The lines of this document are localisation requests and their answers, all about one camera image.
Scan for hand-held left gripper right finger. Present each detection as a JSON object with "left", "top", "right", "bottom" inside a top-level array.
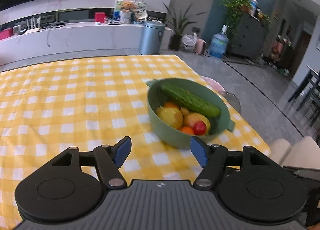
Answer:
[{"left": 190, "top": 136, "right": 275, "bottom": 191}]

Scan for white plastic bag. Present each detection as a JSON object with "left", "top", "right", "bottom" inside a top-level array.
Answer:
[{"left": 180, "top": 34, "right": 198, "bottom": 51}]

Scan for pink chair cushion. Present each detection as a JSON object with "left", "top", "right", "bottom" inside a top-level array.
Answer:
[{"left": 201, "top": 76, "right": 224, "bottom": 91}]

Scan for blue water jug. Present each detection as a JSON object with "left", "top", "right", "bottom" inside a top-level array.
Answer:
[{"left": 208, "top": 25, "right": 229, "bottom": 58}]

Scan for pink flat box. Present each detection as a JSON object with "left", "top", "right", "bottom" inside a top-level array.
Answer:
[{"left": 0, "top": 28, "right": 13, "bottom": 40}]

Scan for bottles on cabinet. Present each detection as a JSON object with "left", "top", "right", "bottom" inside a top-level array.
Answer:
[{"left": 250, "top": 0, "right": 271, "bottom": 22}]

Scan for green colander bowl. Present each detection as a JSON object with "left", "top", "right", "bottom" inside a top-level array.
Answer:
[{"left": 146, "top": 77, "right": 236, "bottom": 149}]

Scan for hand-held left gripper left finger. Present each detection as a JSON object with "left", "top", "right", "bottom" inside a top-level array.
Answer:
[{"left": 51, "top": 136, "right": 132, "bottom": 190}]

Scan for grey drawer cabinet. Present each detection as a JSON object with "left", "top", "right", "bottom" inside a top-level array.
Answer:
[{"left": 231, "top": 14, "right": 267, "bottom": 62}]

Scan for cluttered entry shelf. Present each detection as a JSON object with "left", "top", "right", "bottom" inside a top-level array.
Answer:
[{"left": 270, "top": 34, "right": 294, "bottom": 75}]

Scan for black dining chair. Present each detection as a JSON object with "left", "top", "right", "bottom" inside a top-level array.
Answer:
[{"left": 289, "top": 65, "right": 320, "bottom": 135}]

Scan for black cable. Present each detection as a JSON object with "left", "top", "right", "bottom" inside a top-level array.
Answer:
[{"left": 46, "top": 24, "right": 68, "bottom": 47}]

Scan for yellow-green pear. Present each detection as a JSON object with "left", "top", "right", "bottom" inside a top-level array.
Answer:
[
  {"left": 155, "top": 107, "right": 184, "bottom": 129},
  {"left": 183, "top": 112, "right": 211, "bottom": 134}
]

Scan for white wifi router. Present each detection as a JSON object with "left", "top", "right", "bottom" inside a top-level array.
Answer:
[{"left": 25, "top": 17, "right": 42, "bottom": 33}]

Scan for blue-grey trash can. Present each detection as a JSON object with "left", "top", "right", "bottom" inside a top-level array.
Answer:
[{"left": 139, "top": 21, "right": 166, "bottom": 55}]

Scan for colourful picture box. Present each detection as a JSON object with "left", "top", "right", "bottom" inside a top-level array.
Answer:
[{"left": 114, "top": 0, "right": 147, "bottom": 23}]

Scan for green cucumber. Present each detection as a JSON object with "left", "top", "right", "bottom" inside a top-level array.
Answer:
[{"left": 160, "top": 83, "right": 221, "bottom": 118}]

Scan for long-leaf potted plant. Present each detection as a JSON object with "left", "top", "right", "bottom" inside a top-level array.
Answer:
[{"left": 162, "top": 2, "right": 205, "bottom": 50}]

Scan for red cherry tomato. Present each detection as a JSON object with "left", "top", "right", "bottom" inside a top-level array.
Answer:
[{"left": 194, "top": 121, "right": 207, "bottom": 135}]

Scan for leafy pothos plant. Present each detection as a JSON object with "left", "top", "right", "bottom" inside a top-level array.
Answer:
[{"left": 220, "top": 0, "right": 250, "bottom": 43}]

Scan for beige chair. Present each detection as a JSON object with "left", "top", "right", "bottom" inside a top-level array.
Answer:
[{"left": 271, "top": 136, "right": 320, "bottom": 168}]

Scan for teddy bear in white pot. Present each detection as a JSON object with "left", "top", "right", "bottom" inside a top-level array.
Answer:
[{"left": 120, "top": 1, "right": 132, "bottom": 24}]

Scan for yellow checked tablecloth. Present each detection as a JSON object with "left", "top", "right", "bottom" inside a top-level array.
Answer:
[{"left": 0, "top": 54, "right": 271, "bottom": 225}]

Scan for pink small appliance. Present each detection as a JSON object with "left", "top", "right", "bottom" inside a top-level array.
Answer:
[{"left": 195, "top": 39, "right": 207, "bottom": 54}]

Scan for white marble tv console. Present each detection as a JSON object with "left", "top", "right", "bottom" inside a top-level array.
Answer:
[{"left": 0, "top": 21, "right": 173, "bottom": 67}]

